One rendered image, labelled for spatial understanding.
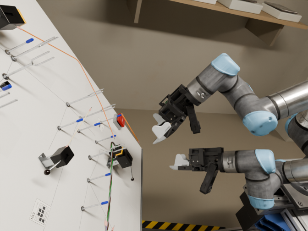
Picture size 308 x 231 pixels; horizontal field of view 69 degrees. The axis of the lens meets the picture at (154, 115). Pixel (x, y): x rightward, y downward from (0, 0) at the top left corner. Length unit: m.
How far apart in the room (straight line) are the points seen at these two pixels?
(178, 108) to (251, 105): 0.22
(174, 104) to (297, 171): 0.45
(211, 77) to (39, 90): 0.50
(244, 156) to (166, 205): 1.48
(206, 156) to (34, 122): 0.56
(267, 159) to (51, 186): 0.61
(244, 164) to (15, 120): 0.66
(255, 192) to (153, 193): 1.48
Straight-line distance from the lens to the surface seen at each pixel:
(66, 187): 0.70
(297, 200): 1.11
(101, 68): 2.59
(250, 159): 0.78
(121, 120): 1.07
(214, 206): 2.37
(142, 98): 2.88
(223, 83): 0.70
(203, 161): 0.82
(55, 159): 0.60
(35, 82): 0.73
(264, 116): 0.65
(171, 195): 2.24
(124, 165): 0.89
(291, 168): 0.88
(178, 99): 0.71
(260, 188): 0.81
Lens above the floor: 1.83
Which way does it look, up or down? 38 degrees down
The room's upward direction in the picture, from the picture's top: 17 degrees clockwise
